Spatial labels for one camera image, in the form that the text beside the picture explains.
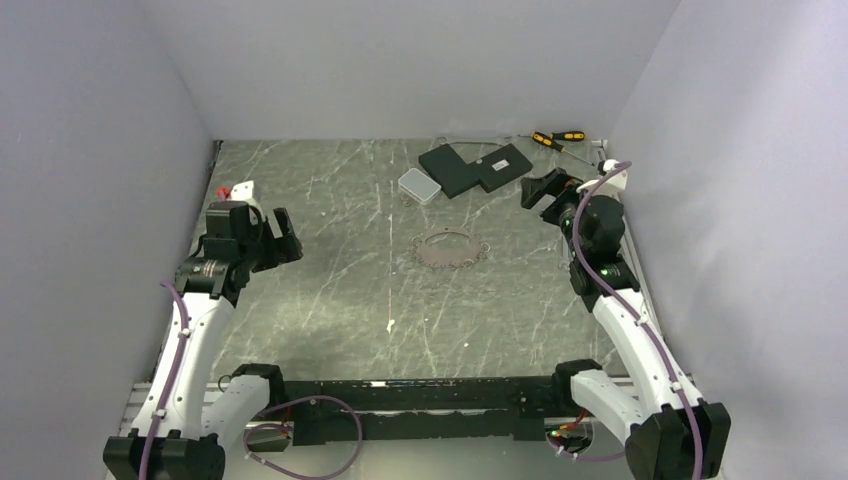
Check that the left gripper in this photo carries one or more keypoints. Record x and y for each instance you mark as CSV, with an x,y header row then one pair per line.
x,y
283,249

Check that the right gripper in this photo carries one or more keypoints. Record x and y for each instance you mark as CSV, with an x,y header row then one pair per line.
x,y
555,182

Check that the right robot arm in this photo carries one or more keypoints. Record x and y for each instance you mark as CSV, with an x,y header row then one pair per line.
x,y
666,427

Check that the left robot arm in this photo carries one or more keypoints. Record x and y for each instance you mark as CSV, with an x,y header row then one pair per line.
x,y
175,435

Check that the black rectangular box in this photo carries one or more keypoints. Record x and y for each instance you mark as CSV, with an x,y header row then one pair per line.
x,y
501,167

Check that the yellow black screwdriver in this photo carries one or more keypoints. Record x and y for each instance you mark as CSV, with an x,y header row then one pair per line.
x,y
563,147
566,136

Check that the white rectangular box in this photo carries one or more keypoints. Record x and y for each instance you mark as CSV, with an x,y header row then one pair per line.
x,y
419,186

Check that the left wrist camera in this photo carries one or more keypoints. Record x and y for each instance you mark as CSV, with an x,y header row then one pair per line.
x,y
245,191

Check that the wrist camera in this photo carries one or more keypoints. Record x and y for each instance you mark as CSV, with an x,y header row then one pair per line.
x,y
612,181
245,191

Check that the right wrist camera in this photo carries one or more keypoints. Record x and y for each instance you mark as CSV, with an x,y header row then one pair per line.
x,y
612,181

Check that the black base frame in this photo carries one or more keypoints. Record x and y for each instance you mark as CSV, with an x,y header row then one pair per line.
x,y
317,412

